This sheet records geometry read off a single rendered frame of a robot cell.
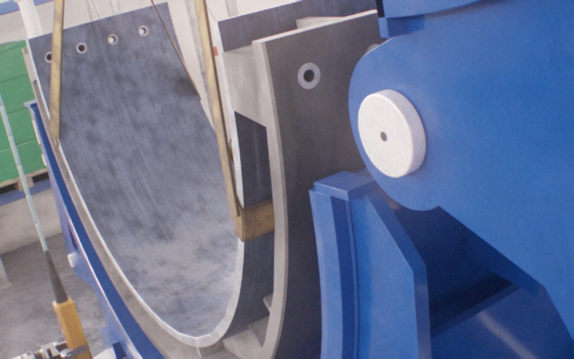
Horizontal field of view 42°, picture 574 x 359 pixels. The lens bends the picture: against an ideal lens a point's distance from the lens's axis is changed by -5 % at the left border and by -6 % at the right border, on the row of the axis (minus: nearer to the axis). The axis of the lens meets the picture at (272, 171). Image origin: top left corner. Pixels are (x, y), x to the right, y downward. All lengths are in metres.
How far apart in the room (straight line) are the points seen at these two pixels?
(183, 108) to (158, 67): 0.22
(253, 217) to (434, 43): 0.73
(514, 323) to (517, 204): 0.71
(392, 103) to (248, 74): 0.38
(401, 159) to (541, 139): 0.27
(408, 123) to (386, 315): 0.43
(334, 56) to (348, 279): 0.41
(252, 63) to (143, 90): 2.14
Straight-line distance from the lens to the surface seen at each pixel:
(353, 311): 1.51
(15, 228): 9.14
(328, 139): 1.48
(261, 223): 1.70
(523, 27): 0.96
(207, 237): 3.14
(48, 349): 2.90
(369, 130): 1.21
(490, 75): 1.02
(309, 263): 1.61
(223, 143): 1.70
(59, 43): 3.23
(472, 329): 1.63
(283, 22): 1.58
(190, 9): 9.20
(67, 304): 2.87
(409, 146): 1.14
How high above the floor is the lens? 2.52
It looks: 15 degrees down
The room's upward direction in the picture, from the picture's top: 12 degrees counter-clockwise
